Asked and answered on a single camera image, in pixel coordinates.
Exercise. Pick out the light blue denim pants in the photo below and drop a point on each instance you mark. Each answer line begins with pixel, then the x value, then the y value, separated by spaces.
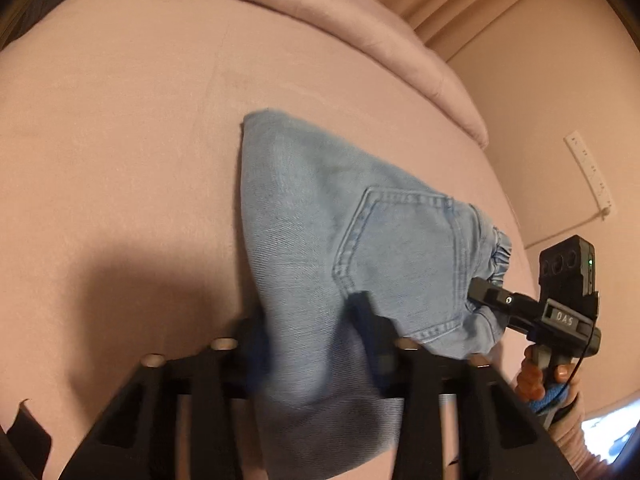
pixel 310 240

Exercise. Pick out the pink folded blanket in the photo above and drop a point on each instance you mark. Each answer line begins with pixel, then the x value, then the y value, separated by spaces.
pixel 325 5

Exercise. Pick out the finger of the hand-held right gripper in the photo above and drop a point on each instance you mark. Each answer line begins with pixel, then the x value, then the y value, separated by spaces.
pixel 505 302

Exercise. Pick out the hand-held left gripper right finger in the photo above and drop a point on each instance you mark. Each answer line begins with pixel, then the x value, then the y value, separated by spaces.
pixel 382 360

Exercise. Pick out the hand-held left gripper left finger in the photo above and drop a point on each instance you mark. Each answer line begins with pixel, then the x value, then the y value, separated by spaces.
pixel 255 360

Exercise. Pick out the person's right forearm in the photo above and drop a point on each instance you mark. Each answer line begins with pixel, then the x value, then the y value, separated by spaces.
pixel 575 430

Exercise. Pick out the person's right hand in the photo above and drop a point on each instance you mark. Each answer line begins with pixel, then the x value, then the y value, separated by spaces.
pixel 529 380

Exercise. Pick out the pink bed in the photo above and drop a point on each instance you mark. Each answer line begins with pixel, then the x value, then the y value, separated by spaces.
pixel 125 160

